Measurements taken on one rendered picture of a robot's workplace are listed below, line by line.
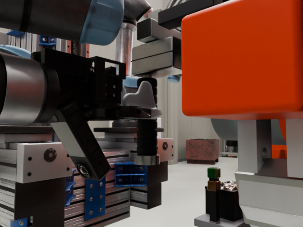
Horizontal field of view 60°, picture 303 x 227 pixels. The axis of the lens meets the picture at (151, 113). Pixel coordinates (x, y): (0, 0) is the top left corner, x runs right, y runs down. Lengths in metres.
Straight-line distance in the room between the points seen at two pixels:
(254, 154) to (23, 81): 0.23
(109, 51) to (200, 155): 3.18
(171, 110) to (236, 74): 6.11
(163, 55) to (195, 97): 0.25
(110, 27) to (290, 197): 0.25
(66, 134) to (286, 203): 0.25
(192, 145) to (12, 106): 6.22
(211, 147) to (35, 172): 5.81
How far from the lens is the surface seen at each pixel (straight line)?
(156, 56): 0.42
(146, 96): 0.41
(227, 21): 0.17
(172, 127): 6.26
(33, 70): 0.30
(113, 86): 0.37
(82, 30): 0.32
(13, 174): 0.73
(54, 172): 0.73
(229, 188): 1.19
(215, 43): 0.17
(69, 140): 0.35
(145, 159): 0.44
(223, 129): 0.51
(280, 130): 0.47
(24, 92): 0.29
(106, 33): 0.33
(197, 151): 6.43
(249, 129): 0.25
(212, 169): 1.07
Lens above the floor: 0.81
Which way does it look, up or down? 4 degrees up
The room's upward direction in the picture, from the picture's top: straight up
